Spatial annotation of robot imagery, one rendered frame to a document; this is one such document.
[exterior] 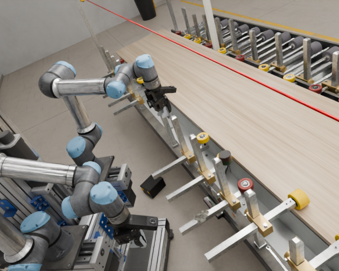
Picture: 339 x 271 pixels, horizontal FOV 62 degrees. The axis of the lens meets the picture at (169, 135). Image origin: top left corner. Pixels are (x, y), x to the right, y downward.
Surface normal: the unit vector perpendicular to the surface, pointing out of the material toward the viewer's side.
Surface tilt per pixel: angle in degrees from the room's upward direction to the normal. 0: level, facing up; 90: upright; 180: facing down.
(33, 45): 90
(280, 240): 0
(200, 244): 0
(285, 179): 0
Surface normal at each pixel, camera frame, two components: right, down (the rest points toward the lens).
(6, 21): 0.37, 0.48
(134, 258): -0.30, -0.74
